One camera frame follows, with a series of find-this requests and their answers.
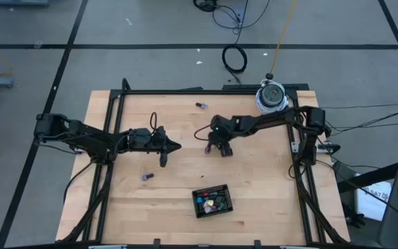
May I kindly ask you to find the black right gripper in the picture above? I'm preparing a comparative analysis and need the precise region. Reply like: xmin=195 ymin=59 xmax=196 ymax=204
xmin=208 ymin=115 xmax=237 ymax=158

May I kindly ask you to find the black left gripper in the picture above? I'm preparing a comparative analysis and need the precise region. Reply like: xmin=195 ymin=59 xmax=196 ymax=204
xmin=126 ymin=126 xmax=182 ymax=168

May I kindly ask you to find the black slotted plastic basket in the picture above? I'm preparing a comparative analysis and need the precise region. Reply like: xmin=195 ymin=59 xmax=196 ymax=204
xmin=191 ymin=183 xmax=234 ymax=220

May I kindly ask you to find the black diagonal beam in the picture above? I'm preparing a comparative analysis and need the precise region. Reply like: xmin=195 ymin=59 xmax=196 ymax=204
xmin=337 ymin=158 xmax=398 ymax=193

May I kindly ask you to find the white printed box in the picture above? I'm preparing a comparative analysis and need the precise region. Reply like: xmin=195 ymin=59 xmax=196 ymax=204
xmin=356 ymin=181 xmax=392 ymax=222

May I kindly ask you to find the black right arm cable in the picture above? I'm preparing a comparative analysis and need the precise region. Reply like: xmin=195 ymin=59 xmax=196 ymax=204
xmin=193 ymin=124 xmax=212 ymax=142

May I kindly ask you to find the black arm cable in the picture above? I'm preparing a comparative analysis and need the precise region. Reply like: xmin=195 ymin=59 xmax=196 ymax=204
xmin=149 ymin=111 xmax=159 ymax=131
xmin=193 ymin=124 xmax=212 ymax=142

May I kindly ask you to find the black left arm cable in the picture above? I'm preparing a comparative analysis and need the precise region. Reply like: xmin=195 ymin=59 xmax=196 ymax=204
xmin=149 ymin=111 xmax=159 ymax=131

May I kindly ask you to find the black aluminium table frame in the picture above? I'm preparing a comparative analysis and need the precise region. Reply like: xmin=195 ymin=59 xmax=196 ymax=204
xmin=56 ymin=77 xmax=351 ymax=249

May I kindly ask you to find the white round cable reel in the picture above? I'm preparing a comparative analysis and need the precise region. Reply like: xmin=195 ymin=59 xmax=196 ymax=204
xmin=258 ymin=80 xmax=286 ymax=111

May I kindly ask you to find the black coiled floor cable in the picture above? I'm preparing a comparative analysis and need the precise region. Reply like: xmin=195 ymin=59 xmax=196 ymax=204
xmin=220 ymin=43 xmax=249 ymax=84

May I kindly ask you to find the yellow hanging cable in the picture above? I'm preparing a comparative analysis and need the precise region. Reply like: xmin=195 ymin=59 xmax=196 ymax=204
xmin=269 ymin=0 xmax=299 ymax=75

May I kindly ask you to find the black cable bundle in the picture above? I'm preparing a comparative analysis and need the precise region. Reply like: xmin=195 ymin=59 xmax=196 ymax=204
xmin=192 ymin=0 xmax=272 ymax=35

